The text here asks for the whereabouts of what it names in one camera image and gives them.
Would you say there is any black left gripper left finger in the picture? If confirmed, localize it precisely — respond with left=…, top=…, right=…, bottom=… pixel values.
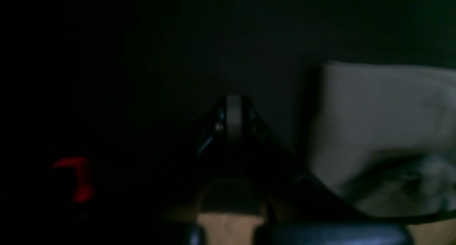
left=150, top=96, right=235, bottom=222

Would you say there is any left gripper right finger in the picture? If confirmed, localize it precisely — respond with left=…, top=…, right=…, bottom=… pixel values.
left=233, top=96, right=360, bottom=224

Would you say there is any grey T-shirt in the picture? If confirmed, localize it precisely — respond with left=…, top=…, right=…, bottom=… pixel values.
left=308, top=62, right=456, bottom=218

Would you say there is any red black clamp bottom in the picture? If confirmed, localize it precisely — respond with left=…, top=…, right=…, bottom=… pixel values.
left=52, top=156, right=95, bottom=203

